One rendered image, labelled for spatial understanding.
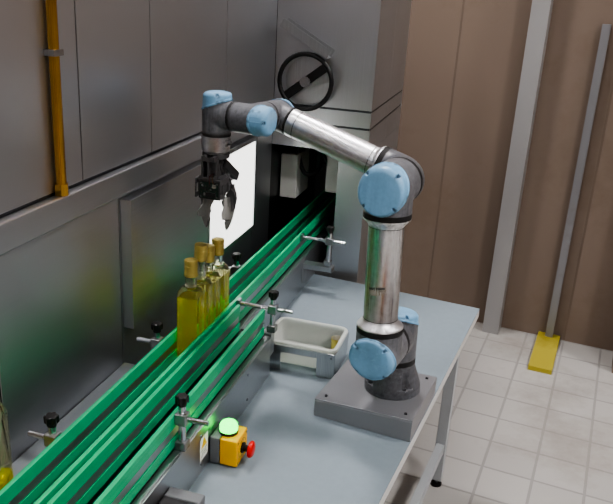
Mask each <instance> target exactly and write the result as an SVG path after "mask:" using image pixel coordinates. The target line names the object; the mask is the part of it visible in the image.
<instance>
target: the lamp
mask: <svg viewBox="0 0 613 504"><path fill-rule="evenodd" d="M219 433H220V434H221V435H222V436H225V437H233V436H235V435H237V434H238V423H237V421H236V420H235V419H232V418H226V419H223V420H222V421H221V422H220V428H219Z"/></svg>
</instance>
